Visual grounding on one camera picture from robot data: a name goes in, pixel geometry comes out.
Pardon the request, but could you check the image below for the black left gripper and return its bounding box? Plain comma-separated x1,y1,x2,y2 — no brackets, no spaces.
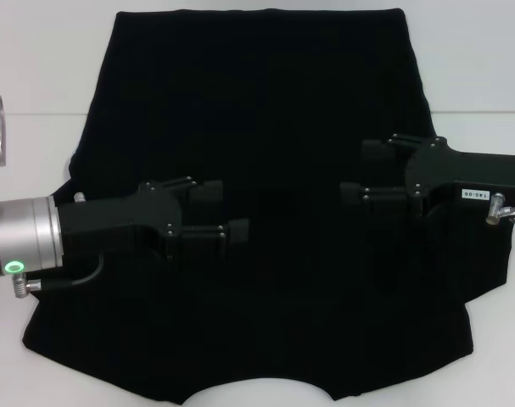
55,176,250,268

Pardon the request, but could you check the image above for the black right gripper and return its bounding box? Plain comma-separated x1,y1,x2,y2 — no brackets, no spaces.
339,134,515,220

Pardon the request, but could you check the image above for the black shirt with FREE print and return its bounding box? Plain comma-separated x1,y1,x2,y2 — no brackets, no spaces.
21,7,515,407

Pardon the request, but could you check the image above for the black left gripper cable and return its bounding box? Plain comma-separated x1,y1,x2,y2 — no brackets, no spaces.
11,252,106,298

